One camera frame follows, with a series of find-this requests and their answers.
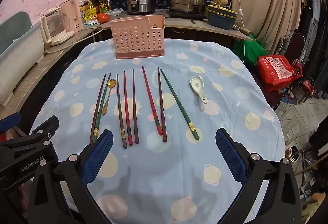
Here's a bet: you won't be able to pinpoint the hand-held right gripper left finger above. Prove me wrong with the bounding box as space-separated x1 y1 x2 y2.
28 129 114 224

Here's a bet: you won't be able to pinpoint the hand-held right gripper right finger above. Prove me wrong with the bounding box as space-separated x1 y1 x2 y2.
215 128 302 224

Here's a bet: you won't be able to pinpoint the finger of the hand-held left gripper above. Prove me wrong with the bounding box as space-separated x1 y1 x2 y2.
30 115 60 140
0 113 22 135

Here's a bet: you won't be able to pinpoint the dark brown chopstick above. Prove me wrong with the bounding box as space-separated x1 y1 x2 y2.
89 74 106 144
132 69 139 144
157 67 167 143

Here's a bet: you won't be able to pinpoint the pink perforated utensil holder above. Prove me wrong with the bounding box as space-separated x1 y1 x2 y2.
110 14 166 60

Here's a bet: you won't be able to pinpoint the brown chopstick gold band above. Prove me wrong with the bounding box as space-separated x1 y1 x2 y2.
116 74 128 149

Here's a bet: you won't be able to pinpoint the red chopstick black band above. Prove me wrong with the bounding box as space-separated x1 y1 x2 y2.
142 66 163 136
123 71 134 147

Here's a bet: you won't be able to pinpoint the light blue plastic bin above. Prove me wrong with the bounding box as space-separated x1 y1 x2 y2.
0 11 47 107

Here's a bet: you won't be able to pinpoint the blue printed tablecloth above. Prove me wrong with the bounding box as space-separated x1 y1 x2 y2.
29 38 286 224

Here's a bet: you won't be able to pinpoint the gold flower spoon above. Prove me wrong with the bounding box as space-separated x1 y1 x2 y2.
102 79 116 115

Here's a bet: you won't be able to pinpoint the white ceramic spoon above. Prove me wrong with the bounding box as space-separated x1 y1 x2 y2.
190 75 209 104

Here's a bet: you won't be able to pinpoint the red plastic bag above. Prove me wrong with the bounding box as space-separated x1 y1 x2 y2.
257 55 303 93

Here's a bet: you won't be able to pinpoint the green plastic bag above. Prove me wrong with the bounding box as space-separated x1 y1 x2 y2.
232 33 267 67

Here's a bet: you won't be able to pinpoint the pink electric kettle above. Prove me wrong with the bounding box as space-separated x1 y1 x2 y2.
59 0 84 33

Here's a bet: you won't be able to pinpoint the yellow seasoning packet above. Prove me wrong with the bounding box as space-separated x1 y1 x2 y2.
84 8 97 23

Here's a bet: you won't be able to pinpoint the red tomato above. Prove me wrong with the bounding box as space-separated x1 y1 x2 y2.
97 12 110 24

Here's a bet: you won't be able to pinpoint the clear food container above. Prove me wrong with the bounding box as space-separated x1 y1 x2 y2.
105 8 125 20

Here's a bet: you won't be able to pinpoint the cooking oil bottle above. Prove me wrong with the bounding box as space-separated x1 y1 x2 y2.
99 0 112 14

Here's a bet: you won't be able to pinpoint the blue bowl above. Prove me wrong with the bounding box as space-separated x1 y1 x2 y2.
207 16 238 31

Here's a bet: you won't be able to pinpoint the yellow bowl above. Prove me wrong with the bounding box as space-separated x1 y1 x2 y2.
207 5 238 15
208 11 238 20

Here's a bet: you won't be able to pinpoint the hanging clothes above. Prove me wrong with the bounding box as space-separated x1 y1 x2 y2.
298 0 328 94

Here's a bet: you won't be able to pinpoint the black induction cooker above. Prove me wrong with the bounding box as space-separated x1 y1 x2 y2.
167 10 208 20

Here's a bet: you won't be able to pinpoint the steel rice cooker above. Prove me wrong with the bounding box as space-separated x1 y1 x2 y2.
126 0 157 15

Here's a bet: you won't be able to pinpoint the white kettle cable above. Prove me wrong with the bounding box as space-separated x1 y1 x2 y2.
44 26 104 55

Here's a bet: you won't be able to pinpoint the glass kettle white handle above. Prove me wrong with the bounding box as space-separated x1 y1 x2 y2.
38 7 75 47

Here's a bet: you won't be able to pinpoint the wooden handled knife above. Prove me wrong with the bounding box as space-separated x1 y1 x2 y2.
232 23 253 36

